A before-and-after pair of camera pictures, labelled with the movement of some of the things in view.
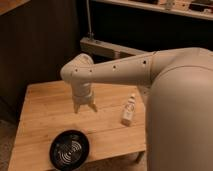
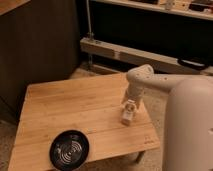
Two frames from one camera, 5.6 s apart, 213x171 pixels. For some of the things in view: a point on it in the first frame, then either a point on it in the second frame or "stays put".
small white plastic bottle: [128, 111] stays put
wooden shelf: [195, 8] stays put
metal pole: [90, 33] stays put
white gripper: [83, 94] -> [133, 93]
